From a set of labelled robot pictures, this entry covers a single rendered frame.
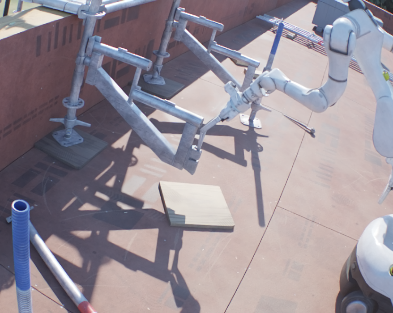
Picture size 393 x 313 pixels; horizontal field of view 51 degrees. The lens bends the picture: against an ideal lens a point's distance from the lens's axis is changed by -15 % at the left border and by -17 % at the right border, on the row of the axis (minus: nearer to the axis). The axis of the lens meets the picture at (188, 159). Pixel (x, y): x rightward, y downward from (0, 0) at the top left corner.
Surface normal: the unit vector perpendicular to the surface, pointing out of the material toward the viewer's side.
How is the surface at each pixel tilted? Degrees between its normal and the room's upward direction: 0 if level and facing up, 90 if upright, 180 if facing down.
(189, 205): 0
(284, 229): 0
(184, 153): 90
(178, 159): 90
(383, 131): 91
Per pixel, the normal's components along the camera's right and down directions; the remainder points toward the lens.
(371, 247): -0.55, -0.74
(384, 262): -0.37, -0.65
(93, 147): 0.25, -0.83
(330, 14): -0.36, 0.40
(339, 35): -0.44, 0.02
